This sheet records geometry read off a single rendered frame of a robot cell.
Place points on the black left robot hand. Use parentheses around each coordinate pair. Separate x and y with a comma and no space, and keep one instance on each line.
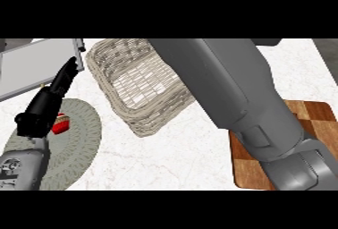
(44,106)

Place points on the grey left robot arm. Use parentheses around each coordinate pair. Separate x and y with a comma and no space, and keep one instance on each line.
(20,167)

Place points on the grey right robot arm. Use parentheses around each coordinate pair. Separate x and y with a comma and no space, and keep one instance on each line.
(238,98)

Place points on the beige wicker basket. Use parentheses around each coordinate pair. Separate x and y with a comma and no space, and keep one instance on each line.
(137,80)

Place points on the checkered wooden cutting board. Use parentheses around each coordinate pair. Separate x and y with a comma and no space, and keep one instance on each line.
(320,116)

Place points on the red cupcake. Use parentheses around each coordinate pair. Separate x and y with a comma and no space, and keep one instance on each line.
(61,124)

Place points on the round grey woven placemat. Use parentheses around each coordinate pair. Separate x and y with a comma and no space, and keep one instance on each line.
(78,140)

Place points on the flat grey appliance door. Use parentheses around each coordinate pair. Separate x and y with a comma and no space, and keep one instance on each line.
(33,64)

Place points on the dark grey appliance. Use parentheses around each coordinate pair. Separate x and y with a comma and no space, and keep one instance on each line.
(329,53)

